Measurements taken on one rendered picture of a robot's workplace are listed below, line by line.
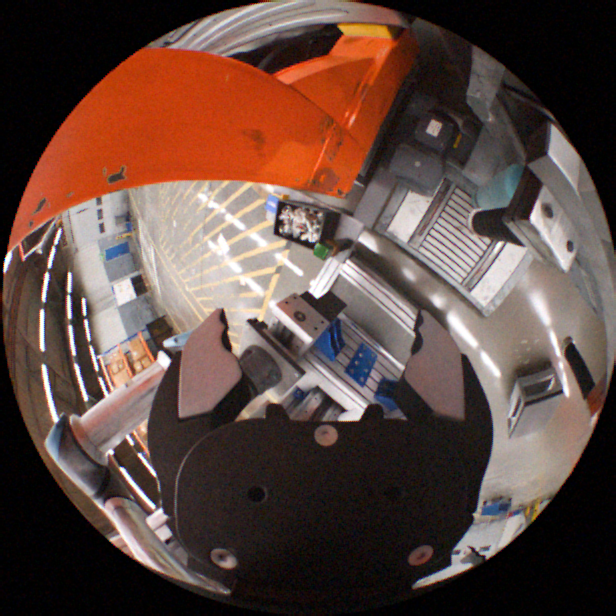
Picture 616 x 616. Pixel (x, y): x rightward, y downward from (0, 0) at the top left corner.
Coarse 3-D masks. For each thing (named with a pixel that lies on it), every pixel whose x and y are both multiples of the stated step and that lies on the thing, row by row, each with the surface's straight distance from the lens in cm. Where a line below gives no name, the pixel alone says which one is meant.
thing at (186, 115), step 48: (96, 96) 23; (144, 96) 23; (192, 96) 24; (240, 96) 26; (288, 96) 31; (96, 144) 22; (144, 144) 22; (192, 144) 24; (240, 144) 27; (288, 144) 32; (336, 144) 42; (48, 192) 23; (96, 192) 22; (336, 192) 50
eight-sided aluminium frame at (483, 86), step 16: (480, 64) 33; (496, 64) 32; (480, 80) 36; (496, 80) 34; (480, 96) 39; (480, 112) 42; (496, 112) 47; (496, 128) 44; (512, 128) 49; (496, 144) 49; (512, 144) 48; (512, 160) 51
